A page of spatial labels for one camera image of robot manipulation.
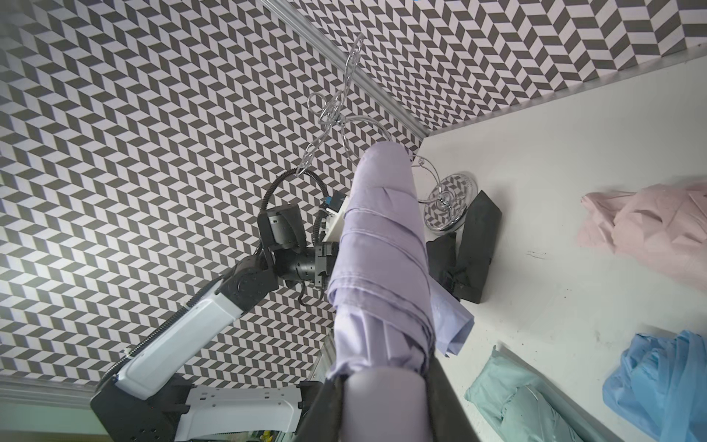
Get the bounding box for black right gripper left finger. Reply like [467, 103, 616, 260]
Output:
[295, 378, 345, 442]

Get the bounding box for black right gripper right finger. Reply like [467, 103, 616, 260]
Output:
[425, 355, 480, 442]

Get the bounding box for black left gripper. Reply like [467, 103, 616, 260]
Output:
[274, 242, 339, 287]

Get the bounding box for mint green umbrella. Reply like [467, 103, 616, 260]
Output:
[464, 346, 620, 441]

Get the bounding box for purple umbrella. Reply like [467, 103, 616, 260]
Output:
[325, 140, 476, 442]

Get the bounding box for black umbrella sleeve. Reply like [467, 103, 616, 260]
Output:
[450, 191, 503, 304]

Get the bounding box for blue umbrella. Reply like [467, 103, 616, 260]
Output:
[602, 331, 706, 441]

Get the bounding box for pink umbrella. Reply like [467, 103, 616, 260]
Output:
[578, 182, 706, 292]

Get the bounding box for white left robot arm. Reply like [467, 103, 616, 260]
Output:
[90, 204, 339, 441]

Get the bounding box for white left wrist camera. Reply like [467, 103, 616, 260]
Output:
[322, 191, 350, 242]

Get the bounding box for chrome wire stand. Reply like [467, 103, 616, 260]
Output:
[296, 35, 478, 234]

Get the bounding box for aluminium corner post left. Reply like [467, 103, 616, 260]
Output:
[261, 0, 430, 138]

